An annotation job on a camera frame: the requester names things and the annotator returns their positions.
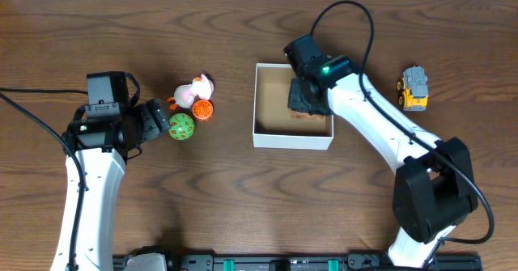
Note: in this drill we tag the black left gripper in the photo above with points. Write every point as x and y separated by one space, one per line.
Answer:
153 115

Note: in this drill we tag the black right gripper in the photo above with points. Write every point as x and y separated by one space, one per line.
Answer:
296 99

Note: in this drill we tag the brown plush toy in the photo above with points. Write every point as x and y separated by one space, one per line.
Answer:
307 116

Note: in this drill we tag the green ball with numbers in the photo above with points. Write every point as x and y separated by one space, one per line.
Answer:
182 126

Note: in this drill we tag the pink white duck toy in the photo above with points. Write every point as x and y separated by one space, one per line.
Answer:
201 88

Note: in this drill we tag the white cardboard box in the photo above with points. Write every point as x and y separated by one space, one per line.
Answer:
280 120

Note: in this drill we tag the yellow grey toy truck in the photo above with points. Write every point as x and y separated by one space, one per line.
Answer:
413 89

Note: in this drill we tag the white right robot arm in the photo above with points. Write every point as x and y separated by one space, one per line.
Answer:
434 189

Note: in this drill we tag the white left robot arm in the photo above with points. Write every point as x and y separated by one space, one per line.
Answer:
97 143

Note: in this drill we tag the orange lattice ball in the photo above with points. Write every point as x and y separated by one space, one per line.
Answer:
203 110

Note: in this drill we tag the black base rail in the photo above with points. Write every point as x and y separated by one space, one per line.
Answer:
140 259

